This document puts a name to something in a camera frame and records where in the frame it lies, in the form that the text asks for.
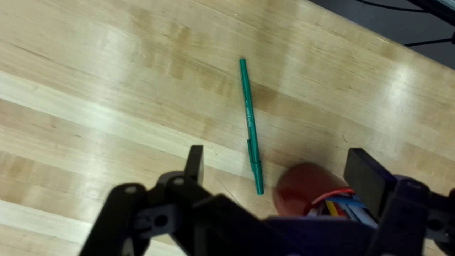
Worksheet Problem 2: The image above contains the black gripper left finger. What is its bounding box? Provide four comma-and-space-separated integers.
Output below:
77, 143, 212, 256

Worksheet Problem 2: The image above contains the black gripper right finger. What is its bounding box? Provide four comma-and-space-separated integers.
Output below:
343, 146, 455, 256

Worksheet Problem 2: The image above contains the green pen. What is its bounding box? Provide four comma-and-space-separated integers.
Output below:
237, 56, 266, 196

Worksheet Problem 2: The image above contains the orange red pen mug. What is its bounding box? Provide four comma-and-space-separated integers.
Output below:
273, 162, 358, 220

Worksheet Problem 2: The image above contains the blue capped marker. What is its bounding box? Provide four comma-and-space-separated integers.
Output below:
333, 196, 379, 224

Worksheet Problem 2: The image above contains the yellow pencil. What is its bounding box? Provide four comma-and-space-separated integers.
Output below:
324, 200, 341, 217

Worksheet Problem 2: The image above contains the black floor cable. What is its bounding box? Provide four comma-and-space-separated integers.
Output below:
354, 0, 455, 48

